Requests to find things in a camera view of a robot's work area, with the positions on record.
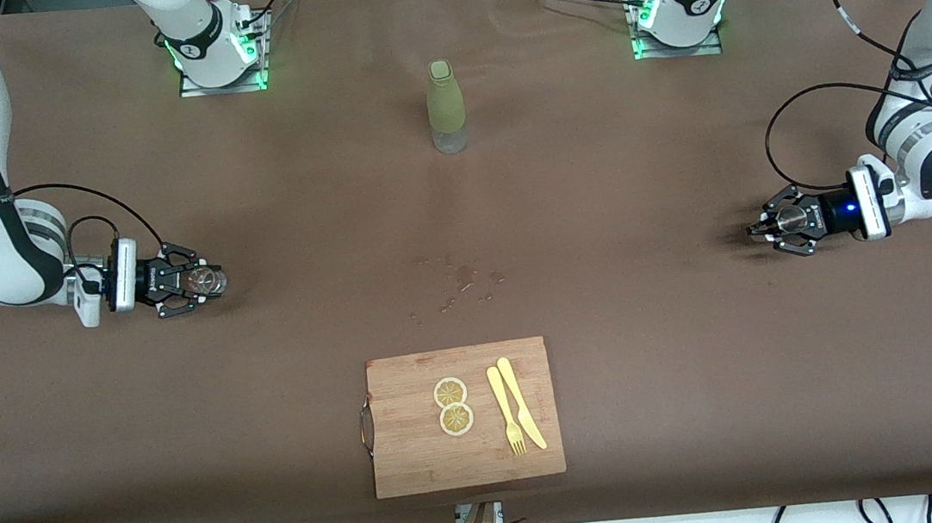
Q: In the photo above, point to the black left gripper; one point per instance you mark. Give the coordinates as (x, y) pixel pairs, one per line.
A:
(830, 216)

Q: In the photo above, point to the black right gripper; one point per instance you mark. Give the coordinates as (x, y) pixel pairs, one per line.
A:
(148, 282)

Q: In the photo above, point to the steel double jigger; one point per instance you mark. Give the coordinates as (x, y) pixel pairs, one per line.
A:
(792, 220)

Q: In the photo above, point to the clear glass measuring cup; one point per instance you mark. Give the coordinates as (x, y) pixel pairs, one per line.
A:
(210, 279)

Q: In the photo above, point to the brown table cover sheet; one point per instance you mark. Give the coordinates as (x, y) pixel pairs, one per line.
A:
(341, 223)

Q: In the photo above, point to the lemon slice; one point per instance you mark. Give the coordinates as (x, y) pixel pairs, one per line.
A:
(450, 392)
(457, 419)

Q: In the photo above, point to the green sleeved glass bottle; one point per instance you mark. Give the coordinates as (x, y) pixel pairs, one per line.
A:
(445, 99)

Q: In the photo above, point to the yellow plastic knife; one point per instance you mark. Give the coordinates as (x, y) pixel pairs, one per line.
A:
(519, 399)

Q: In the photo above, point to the yellow plastic fork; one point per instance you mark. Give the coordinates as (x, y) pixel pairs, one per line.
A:
(501, 401)

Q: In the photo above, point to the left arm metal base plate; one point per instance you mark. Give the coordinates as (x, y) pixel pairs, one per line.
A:
(712, 45)

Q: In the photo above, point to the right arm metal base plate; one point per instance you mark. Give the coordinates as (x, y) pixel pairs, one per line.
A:
(261, 79)

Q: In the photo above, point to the small metal bracket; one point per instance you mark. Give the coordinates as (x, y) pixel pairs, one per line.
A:
(497, 511)

